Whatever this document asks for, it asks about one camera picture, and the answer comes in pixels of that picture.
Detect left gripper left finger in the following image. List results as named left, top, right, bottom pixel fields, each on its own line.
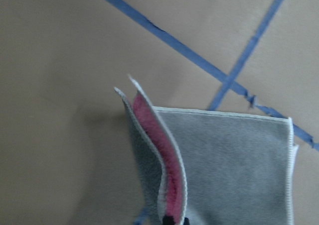
left=162, top=211, right=174, bottom=225

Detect pink towel with white hem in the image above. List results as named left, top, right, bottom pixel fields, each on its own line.
left=116, top=81, right=298, bottom=225

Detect blue tape far cross line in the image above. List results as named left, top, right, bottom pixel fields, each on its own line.
left=86, top=0, right=319, bottom=151

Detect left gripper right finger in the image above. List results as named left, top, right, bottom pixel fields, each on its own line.
left=183, top=213, right=190, bottom=225

